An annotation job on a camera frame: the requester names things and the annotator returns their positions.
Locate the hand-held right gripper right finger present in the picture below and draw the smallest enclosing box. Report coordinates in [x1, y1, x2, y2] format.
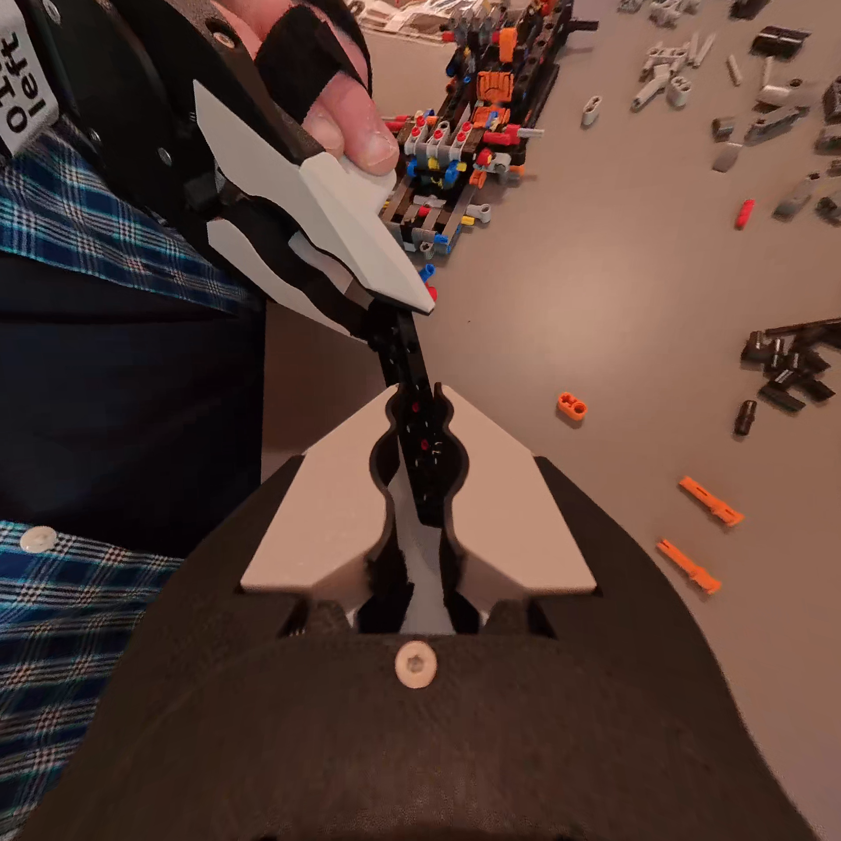
[437, 384, 599, 616]

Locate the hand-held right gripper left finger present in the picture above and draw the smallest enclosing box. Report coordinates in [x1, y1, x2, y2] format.
[238, 384, 403, 620]

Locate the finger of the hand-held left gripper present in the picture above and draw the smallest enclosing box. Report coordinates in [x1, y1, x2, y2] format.
[192, 79, 438, 316]
[205, 218, 372, 343]

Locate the black lego frame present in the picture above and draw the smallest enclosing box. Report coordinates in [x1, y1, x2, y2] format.
[367, 263, 454, 530]

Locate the lego car chassis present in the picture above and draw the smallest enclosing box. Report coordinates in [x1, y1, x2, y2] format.
[381, 0, 599, 257]

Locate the orange lego pin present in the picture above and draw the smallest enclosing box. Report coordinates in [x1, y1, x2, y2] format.
[657, 539, 721, 594]
[678, 476, 745, 527]

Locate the pile of black lego pieces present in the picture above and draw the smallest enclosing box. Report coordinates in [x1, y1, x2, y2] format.
[735, 318, 841, 438]

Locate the pile of grey lego pieces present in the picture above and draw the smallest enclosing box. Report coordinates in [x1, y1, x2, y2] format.
[578, 0, 841, 227]

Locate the person's left hand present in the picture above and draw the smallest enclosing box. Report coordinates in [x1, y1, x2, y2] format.
[226, 0, 402, 177]

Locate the dark navy t-shirt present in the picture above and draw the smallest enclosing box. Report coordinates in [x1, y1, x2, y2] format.
[0, 253, 264, 559]

